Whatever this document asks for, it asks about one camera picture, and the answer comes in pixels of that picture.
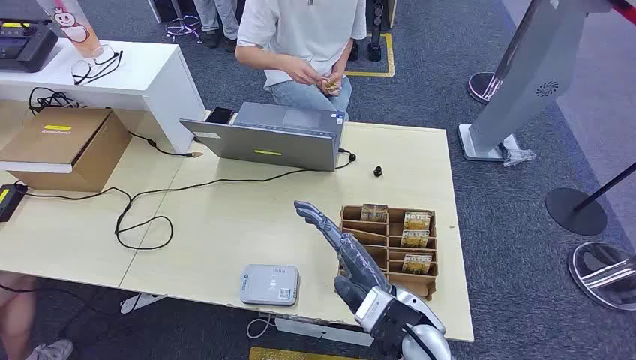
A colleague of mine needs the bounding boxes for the person's left hand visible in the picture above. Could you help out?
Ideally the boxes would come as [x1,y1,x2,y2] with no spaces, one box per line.
[320,69,349,96]

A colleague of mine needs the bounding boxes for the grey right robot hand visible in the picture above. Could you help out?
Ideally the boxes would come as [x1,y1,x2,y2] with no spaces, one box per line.
[294,200,394,315]

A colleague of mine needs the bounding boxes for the person's right hand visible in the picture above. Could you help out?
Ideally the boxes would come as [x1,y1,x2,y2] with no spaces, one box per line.
[284,55,325,86]

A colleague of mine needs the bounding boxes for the yellow hotel key card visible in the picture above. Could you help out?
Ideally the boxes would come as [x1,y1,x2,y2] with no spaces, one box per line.
[403,211,433,232]
[401,253,434,276]
[400,229,431,249]

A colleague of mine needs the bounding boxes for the wooden card holder box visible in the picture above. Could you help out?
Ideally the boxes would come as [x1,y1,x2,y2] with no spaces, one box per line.
[338,204,440,302]

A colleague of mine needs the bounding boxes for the person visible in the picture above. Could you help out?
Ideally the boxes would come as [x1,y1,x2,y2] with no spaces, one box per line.
[192,0,241,54]
[235,0,368,122]
[0,270,74,360]

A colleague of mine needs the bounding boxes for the dark brown key card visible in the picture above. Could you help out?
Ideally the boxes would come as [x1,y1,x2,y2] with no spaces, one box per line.
[360,203,389,223]

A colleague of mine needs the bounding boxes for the grey white card reader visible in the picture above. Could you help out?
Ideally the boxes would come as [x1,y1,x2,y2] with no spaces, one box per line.
[239,264,301,307]

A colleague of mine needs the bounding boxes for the yellow floor tape square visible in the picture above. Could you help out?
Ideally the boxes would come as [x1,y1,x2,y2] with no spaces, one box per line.
[345,32,396,78]

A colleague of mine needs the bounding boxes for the white desk foot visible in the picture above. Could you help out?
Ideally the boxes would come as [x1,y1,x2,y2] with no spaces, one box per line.
[274,317,376,347]
[119,292,167,315]

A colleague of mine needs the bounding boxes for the grey laptop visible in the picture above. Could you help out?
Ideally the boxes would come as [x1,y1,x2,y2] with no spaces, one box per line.
[179,101,346,173]

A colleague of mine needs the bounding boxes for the black phone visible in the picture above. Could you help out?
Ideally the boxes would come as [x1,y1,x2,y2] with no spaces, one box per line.
[205,106,236,125]

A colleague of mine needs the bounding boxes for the yellow floor mat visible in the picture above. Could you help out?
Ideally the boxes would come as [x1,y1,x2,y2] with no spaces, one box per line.
[248,346,369,360]

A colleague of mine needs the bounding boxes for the chrome stool base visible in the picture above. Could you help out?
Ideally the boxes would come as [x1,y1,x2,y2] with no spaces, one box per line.
[163,0,203,44]

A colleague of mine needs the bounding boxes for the chrome stanchion base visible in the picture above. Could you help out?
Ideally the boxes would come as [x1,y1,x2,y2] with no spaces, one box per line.
[466,71,506,105]
[568,241,636,311]

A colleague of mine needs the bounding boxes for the silver kiosk stand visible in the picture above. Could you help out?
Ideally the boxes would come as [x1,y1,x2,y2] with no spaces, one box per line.
[457,0,613,163]

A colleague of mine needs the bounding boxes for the clear plastic bag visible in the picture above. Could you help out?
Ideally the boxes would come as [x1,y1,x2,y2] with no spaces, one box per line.
[498,133,537,167]

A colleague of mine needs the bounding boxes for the black framed eyeglasses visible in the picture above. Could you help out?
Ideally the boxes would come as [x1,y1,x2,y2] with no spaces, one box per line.
[70,44,125,86]

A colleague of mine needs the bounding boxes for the black stanchion base with pole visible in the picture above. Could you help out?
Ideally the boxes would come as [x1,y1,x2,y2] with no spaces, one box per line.
[545,161,636,236]

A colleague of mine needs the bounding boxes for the snowman print drink cup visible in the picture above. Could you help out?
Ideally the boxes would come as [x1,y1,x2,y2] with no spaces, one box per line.
[35,0,104,59]

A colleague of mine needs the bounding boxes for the brown cardboard box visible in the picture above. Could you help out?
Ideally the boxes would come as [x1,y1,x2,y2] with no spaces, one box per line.
[0,106,134,194]

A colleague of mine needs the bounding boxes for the black control device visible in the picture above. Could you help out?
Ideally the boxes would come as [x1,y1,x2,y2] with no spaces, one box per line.
[0,19,59,74]

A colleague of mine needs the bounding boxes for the red barrier belt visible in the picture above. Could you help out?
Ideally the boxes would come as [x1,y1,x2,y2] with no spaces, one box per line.
[607,0,636,27]

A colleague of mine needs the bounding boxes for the black power adapter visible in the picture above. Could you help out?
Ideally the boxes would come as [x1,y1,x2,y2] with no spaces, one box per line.
[0,184,29,223]

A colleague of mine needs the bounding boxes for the long black power cable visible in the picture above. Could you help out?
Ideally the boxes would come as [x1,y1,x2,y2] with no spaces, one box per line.
[13,148,357,251]

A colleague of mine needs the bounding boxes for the white cable loop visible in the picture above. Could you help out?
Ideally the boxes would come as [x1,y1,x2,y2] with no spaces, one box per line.
[246,313,277,341]

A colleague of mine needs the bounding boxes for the black cable with plug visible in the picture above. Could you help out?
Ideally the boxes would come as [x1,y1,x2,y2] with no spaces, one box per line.
[28,87,204,159]

